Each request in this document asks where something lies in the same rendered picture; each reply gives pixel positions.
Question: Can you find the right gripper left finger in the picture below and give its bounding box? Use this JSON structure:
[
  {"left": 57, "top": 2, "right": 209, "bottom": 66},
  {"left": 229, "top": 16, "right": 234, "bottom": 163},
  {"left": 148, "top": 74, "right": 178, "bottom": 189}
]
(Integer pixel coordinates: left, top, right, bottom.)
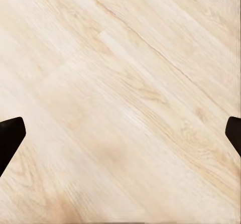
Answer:
[{"left": 0, "top": 117, "right": 26, "bottom": 177}]

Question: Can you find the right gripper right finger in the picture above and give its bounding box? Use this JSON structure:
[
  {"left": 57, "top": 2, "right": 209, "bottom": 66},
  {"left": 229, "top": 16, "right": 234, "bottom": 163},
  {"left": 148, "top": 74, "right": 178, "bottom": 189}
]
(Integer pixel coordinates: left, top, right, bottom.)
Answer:
[{"left": 225, "top": 116, "right": 241, "bottom": 157}]

